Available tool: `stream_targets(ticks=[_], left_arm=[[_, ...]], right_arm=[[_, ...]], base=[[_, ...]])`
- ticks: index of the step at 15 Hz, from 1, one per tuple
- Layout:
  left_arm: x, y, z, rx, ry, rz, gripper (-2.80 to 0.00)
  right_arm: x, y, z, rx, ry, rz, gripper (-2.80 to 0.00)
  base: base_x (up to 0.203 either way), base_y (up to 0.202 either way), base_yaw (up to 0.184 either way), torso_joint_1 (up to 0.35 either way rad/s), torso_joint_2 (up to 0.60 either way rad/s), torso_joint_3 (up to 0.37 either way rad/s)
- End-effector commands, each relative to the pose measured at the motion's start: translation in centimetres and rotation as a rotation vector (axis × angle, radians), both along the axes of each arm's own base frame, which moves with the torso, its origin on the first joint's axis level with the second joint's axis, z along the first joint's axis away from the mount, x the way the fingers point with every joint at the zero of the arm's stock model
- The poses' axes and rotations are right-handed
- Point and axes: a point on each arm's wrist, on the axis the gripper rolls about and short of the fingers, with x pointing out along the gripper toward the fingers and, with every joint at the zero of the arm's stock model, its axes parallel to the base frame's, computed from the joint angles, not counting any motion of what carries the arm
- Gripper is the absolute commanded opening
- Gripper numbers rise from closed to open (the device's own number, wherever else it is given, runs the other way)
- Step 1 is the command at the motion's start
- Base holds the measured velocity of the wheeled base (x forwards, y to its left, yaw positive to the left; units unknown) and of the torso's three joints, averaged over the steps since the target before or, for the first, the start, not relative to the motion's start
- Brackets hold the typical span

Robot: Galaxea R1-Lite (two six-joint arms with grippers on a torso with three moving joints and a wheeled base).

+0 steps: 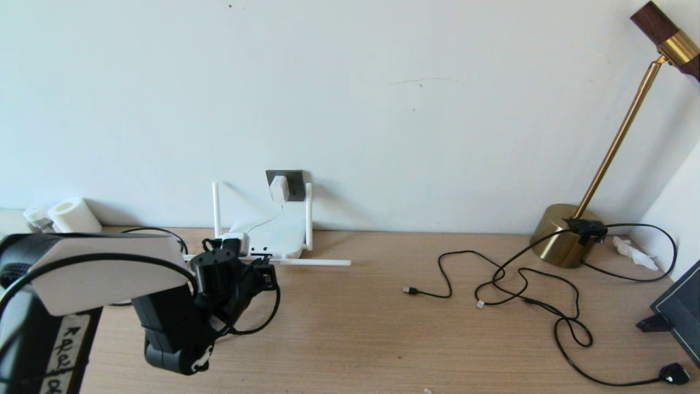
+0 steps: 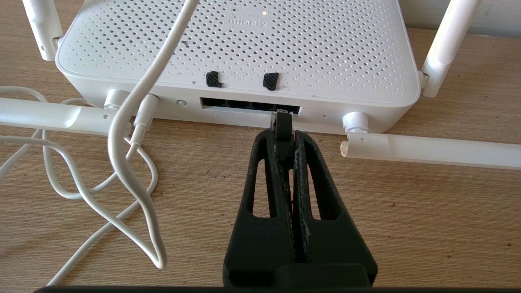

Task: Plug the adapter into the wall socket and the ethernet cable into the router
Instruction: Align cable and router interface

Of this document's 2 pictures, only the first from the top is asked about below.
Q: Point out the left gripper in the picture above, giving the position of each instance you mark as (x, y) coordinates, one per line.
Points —
(251, 284)

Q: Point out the white power adapter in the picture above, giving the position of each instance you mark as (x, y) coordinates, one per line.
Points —
(279, 188)

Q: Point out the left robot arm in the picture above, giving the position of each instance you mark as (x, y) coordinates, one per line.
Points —
(109, 273)

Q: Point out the white wifi router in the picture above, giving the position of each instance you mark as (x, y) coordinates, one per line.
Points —
(279, 235)

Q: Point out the white toilet paper roll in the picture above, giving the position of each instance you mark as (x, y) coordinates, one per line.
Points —
(76, 218)

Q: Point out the white handwritten label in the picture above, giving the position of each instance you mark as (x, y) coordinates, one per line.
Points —
(68, 355)

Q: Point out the clear plastic container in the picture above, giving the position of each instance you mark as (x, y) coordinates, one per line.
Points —
(37, 216)

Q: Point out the brass desk lamp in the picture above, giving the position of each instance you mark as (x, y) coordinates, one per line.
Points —
(552, 235)

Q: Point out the crumpled white tissue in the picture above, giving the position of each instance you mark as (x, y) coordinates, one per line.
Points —
(634, 254)

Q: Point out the dark framed board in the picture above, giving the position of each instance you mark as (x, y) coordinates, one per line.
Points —
(683, 306)

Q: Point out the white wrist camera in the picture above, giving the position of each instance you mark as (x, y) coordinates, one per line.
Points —
(233, 242)

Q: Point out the grey wall socket plate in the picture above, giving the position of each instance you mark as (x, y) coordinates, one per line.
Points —
(296, 186)

